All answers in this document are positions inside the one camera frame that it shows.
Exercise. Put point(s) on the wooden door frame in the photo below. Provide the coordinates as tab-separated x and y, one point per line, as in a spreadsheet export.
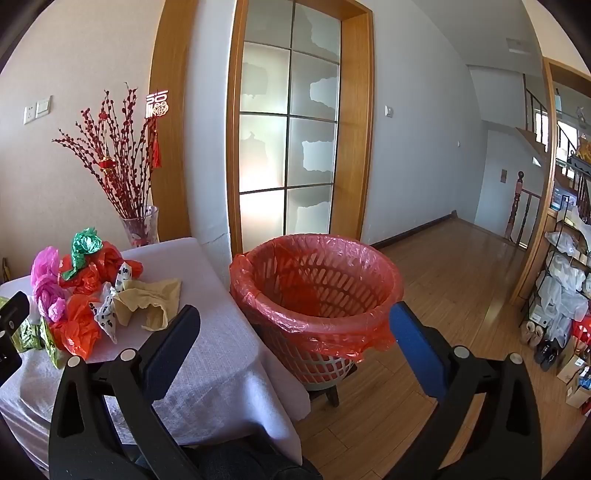
355	138

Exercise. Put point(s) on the frosted glass door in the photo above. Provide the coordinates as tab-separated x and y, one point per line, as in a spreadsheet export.
286	147

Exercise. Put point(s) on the white tablecloth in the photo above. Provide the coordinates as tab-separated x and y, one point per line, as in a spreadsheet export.
207	369

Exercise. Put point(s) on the red berry branches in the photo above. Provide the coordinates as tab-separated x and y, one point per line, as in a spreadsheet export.
122	161

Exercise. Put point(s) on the white plastic lattice basket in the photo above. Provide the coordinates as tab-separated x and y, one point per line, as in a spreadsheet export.
323	364

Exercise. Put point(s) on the white black-dotted wrapper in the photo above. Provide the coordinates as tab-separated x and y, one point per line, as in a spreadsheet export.
105	314

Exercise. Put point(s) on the wooden room divider frame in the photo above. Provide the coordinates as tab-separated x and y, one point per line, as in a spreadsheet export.
538	240

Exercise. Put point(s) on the black metal shelf rack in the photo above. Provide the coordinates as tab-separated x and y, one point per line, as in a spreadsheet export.
551	258

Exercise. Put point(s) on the dark wooden stool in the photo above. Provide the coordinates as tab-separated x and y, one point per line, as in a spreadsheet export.
333	392

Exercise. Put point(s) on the green yellow snack packet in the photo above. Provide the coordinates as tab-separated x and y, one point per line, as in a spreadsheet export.
48	344

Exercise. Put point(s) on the beige boots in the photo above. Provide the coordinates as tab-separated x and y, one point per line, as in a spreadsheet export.
533	333

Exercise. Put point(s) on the white plastic bags on rack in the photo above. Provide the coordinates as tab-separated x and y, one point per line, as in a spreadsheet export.
565	277

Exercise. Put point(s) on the red plastic stool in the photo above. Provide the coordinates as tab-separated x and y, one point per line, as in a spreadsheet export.
582	328

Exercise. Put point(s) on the red plastic bin liner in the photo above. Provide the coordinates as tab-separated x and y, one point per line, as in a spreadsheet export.
258	286

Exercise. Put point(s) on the white wall socket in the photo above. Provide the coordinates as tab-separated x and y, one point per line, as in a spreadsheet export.
29	114

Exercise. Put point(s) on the black shoes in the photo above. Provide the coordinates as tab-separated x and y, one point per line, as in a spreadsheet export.
548	355

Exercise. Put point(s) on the red plastic bag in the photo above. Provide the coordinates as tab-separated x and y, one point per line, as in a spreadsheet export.
108	261
76	323

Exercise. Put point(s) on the wooden stair railing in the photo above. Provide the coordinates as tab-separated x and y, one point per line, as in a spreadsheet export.
517	203

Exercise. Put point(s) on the pink plastic bag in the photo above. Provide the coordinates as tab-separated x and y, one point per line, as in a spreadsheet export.
46	277

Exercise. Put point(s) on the glass vase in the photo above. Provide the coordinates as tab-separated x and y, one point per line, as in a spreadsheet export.
138	230

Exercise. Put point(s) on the wooden wall trim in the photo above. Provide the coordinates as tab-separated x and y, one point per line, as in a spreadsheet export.
168	184

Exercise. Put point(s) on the green foil bag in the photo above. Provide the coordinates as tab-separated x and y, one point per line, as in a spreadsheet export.
85	244

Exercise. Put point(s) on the cardboard box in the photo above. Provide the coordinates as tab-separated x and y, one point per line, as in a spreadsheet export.
575	374

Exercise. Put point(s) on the red hanging knot ornament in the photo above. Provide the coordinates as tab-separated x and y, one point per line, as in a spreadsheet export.
157	108

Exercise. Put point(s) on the yellow paper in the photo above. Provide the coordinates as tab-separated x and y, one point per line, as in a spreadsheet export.
147	300

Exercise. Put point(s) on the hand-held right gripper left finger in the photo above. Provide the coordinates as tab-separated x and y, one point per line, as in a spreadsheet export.
171	339

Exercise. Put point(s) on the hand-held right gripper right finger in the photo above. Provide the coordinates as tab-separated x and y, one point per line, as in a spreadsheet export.
415	350

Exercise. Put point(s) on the small red lantern ornament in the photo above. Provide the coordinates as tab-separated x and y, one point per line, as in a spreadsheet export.
107	165

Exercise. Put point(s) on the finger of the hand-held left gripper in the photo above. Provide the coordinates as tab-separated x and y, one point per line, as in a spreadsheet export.
16	309

